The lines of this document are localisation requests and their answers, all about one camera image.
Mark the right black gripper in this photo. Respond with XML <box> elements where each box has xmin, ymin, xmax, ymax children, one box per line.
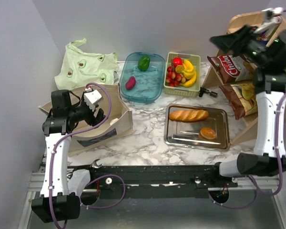
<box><xmin>210</xmin><ymin>23</ymin><xmax>271</xmax><ymax>67</ymax></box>

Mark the beige canvas tote bag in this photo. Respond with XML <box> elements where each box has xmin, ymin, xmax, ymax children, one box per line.
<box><xmin>38</xmin><ymin>83</ymin><xmax>134</xmax><ymax>157</ymax></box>

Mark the brown chip bag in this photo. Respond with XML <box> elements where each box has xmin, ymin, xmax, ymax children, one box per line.
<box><xmin>207</xmin><ymin>55</ymin><xmax>254</xmax><ymax>84</ymax></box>

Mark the purple sweet potato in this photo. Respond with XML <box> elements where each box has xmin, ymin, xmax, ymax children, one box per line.
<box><xmin>125</xmin><ymin>76</ymin><xmax>136</xmax><ymax>90</ymax></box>

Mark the green plastic grocery bag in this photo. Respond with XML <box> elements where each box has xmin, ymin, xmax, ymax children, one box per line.
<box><xmin>54</xmin><ymin>39</ymin><xmax>119</xmax><ymax>90</ymax></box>

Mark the yellow banana bunch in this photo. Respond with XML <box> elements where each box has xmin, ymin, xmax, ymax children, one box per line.
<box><xmin>175</xmin><ymin>59</ymin><xmax>197</xmax><ymax>88</ymax></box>

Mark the snack packet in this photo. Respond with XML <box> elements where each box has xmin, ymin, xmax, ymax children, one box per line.
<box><xmin>219</xmin><ymin>83</ymin><xmax>257</xmax><ymax>120</ymax></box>

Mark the green bell pepper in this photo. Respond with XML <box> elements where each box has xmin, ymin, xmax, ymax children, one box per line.
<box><xmin>138</xmin><ymin>55</ymin><xmax>150</xmax><ymax>71</ymax></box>

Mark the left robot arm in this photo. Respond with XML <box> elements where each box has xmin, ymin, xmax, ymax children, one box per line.
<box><xmin>31</xmin><ymin>88</ymin><xmax>107</xmax><ymax>223</ymax></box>

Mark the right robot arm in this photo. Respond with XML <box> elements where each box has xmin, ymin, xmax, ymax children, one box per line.
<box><xmin>209</xmin><ymin>25</ymin><xmax>286</xmax><ymax>187</ymax></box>

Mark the red bull can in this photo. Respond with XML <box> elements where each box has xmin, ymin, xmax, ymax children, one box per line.
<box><xmin>256</xmin><ymin>22</ymin><xmax>281</xmax><ymax>45</ymax></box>

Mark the teal transparent plastic container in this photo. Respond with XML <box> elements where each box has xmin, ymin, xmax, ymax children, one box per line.
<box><xmin>119</xmin><ymin>52</ymin><xmax>166</xmax><ymax>104</ymax></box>

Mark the red apple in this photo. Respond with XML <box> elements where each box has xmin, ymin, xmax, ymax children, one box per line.
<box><xmin>172</xmin><ymin>57</ymin><xmax>183</xmax><ymax>67</ymax></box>

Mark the pale green plastic basket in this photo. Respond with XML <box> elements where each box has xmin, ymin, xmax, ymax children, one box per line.
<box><xmin>163</xmin><ymin>52</ymin><xmax>201</xmax><ymax>97</ymax></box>

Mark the metal tray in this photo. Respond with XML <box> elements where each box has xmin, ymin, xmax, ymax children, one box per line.
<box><xmin>164</xmin><ymin>104</ymin><xmax>230</xmax><ymax>151</ymax></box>

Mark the bread loaf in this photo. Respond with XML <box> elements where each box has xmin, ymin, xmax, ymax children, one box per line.
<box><xmin>169</xmin><ymin>110</ymin><xmax>209</xmax><ymax>122</ymax></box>

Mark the glazed donut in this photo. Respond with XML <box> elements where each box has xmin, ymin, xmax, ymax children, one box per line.
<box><xmin>200</xmin><ymin>127</ymin><xmax>217</xmax><ymax>140</ymax></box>

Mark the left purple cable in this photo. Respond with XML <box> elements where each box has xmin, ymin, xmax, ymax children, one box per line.
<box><xmin>49</xmin><ymin>82</ymin><xmax>112</xmax><ymax>229</ymax></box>

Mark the purple cable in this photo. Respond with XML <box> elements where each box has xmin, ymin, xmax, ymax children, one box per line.
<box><xmin>271</xmin><ymin>9</ymin><xmax>286</xmax><ymax>195</ymax></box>
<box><xmin>49</xmin><ymin>82</ymin><xmax>112</xmax><ymax>229</ymax></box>

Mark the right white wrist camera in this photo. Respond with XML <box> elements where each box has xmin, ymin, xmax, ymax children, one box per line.
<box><xmin>253</xmin><ymin>7</ymin><xmax>284</xmax><ymax>34</ymax></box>

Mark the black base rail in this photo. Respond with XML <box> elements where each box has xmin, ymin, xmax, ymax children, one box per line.
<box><xmin>69</xmin><ymin>164</ymin><xmax>239</xmax><ymax>199</ymax></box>

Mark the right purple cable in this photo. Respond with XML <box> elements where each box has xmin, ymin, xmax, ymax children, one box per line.
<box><xmin>271</xmin><ymin>9</ymin><xmax>286</xmax><ymax>195</ymax></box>

